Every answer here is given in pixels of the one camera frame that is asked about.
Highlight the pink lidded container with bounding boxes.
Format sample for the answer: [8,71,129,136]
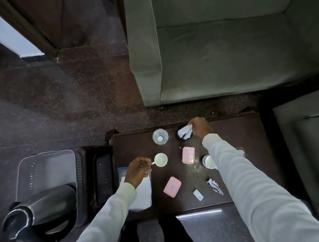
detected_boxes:
[182,147,196,164]
[163,177,182,196]

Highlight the person's right hand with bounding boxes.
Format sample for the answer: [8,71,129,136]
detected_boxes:
[187,117,214,139]

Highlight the green fabric sofa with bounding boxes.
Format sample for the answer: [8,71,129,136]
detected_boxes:
[123,0,319,108]

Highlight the white cup with handle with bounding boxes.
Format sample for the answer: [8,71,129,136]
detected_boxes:
[152,153,168,167]

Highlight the person's left hand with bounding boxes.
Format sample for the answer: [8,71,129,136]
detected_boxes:
[124,157,153,189]

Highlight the black sachet holder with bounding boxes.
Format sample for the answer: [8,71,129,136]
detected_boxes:
[176,125,194,142]

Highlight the green fabric armchair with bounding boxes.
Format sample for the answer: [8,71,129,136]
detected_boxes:
[272,90,319,200]

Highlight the crumpled torn wrappers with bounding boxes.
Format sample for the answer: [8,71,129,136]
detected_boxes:
[206,178,224,195]

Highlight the grey plastic tray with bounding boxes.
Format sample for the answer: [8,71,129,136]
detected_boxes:
[15,150,83,203]

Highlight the person's right forearm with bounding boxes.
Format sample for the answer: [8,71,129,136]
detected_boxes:
[202,134,319,242]

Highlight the dark wooden side stand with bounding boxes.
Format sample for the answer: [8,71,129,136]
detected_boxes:
[79,145,115,226]

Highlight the dark wooden door frame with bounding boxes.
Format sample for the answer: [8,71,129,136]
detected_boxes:
[0,0,59,60]

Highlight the person's left forearm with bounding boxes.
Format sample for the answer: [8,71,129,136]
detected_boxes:
[77,182,137,242]

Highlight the clear glass of water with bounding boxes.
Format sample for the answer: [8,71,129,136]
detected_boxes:
[153,128,169,145]

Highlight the white paper sachets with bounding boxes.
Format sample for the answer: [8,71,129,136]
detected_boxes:
[178,125,193,139]

